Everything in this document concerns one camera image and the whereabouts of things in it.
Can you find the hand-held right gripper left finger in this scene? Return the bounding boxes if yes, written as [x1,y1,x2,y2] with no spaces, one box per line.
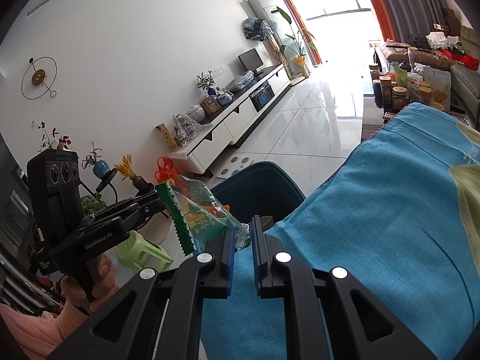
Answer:
[49,229,236,360]

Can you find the dark display shelf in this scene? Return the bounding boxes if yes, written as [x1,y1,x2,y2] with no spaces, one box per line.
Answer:
[0,150,62,316]

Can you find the window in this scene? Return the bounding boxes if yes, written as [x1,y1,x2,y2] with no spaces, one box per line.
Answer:
[272,0,383,64]

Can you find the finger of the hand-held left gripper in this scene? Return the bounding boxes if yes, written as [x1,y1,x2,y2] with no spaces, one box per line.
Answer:
[122,199,167,230]
[94,191,160,215]

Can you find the white standing air conditioner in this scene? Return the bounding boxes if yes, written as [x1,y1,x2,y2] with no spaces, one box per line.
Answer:
[248,0,297,46]

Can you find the pile of white clothes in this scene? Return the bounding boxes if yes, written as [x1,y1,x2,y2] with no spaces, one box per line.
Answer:
[426,30,460,49]

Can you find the yellow patterned vase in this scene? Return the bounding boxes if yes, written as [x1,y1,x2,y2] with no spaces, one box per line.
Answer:
[155,123,179,151]

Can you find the green sofa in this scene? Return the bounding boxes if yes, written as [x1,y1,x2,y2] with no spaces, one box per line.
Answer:
[377,26,480,113]

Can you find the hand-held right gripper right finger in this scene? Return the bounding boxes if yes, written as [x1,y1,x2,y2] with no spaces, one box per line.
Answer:
[250,214,437,360]

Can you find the blue vase with flowers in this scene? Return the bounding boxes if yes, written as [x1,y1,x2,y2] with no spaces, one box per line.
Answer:
[197,71,218,97]

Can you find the large leafy potted plant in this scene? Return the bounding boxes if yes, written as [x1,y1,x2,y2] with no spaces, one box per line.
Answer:
[275,7,317,79]

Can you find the brown cardboard boxes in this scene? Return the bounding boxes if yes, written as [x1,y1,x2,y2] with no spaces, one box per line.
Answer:
[440,7,464,36]

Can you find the red cloth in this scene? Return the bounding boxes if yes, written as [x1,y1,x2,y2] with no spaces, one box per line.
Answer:
[439,47,480,71]

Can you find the red flowering branches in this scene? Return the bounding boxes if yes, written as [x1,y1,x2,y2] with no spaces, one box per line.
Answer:
[32,121,72,151]

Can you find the white spotted floor mat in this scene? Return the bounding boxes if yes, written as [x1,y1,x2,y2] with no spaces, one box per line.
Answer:
[217,154,252,179]

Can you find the yellow flowers in dark vase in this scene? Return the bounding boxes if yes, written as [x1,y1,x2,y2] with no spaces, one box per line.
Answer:
[114,154,155,192]

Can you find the teal vase with green plant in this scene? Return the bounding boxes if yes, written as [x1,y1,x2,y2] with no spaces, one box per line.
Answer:
[82,142,110,180]

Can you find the black monitor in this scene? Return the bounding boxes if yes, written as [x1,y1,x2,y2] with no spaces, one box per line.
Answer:
[238,49,265,76]

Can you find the dark coffee table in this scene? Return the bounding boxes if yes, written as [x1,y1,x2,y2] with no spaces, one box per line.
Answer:
[360,41,480,144]

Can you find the crumpled clear plastic bag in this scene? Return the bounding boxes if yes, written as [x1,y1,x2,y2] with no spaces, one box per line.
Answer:
[232,70,255,91]

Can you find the dark blue bin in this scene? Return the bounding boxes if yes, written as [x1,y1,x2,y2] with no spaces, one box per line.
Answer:
[210,161,306,233]

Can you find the clear bag with printed items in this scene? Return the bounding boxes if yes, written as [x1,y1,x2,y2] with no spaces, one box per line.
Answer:
[172,114,201,147]

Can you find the green-edged clear plastic bag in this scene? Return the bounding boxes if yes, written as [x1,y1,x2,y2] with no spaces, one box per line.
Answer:
[155,174,251,257]

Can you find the green plastic stool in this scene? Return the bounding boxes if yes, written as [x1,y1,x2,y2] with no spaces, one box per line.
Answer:
[117,230,174,272]

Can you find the white TV cabinet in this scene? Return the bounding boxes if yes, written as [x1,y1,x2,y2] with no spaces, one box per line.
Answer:
[176,64,291,175]

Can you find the covered standing fan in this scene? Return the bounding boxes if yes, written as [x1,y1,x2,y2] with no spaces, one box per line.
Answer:
[243,17,274,42]

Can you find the person's left hand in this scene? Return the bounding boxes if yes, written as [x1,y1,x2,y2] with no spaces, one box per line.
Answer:
[60,254,121,314]

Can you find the orange curtain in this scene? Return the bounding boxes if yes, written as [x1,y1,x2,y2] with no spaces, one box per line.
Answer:
[268,0,323,64]
[354,0,394,42]

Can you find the round wire wall clock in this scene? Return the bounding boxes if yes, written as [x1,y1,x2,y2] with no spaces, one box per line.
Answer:
[21,57,58,100]

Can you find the red plastic bag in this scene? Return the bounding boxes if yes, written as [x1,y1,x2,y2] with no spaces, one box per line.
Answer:
[155,157,181,182]

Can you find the framed picture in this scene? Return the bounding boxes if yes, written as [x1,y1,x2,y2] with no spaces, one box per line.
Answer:
[200,95,222,115]

